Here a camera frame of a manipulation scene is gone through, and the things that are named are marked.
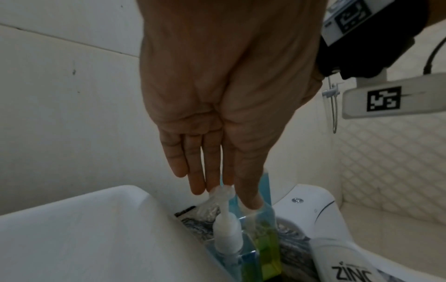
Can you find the person's left hand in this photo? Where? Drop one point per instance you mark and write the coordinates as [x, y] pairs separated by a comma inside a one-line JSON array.
[[223, 68]]

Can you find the clear pump soap bottle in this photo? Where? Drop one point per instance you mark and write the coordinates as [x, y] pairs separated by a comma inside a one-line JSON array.
[[227, 231]]

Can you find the white marker box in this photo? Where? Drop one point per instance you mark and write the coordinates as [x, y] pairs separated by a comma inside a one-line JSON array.
[[348, 19]]

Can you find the chrome flush button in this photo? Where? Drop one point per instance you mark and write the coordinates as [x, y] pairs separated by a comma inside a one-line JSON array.
[[297, 200]]

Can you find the green and blue clear bottle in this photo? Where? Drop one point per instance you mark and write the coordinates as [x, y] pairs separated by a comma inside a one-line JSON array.
[[266, 247]]

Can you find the white marker plate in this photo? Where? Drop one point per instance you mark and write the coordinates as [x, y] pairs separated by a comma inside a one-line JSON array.
[[418, 99]]

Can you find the white sink basin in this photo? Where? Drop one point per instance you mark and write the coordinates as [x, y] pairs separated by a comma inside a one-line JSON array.
[[87, 236]]

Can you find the white bottle with black print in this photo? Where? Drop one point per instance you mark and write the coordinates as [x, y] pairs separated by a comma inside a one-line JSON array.
[[339, 261]]

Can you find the white wall sprayer holder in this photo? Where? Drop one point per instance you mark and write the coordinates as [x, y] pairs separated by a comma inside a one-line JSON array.
[[331, 91]]

